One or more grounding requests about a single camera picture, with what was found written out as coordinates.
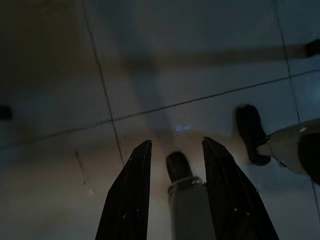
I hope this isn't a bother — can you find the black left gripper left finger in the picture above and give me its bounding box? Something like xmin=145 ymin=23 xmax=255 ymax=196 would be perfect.
xmin=94 ymin=139 xmax=153 ymax=240

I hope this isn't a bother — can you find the grey right robot leg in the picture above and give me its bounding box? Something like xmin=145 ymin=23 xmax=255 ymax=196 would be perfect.
xmin=236 ymin=104 xmax=320 ymax=187

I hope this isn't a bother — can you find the grey robot leg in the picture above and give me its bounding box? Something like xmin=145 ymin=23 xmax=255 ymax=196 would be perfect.
xmin=236 ymin=104 xmax=320 ymax=187
xmin=165 ymin=151 xmax=210 ymax=240

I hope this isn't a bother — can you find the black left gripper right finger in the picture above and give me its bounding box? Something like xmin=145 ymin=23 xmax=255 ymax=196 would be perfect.
xmin=201 ymin=136 xmax=280 ymax=240

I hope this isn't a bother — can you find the grey left robot leg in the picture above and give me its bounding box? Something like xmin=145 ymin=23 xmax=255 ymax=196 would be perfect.
xmin=165 ymin=151 xmax=210 ymax=240

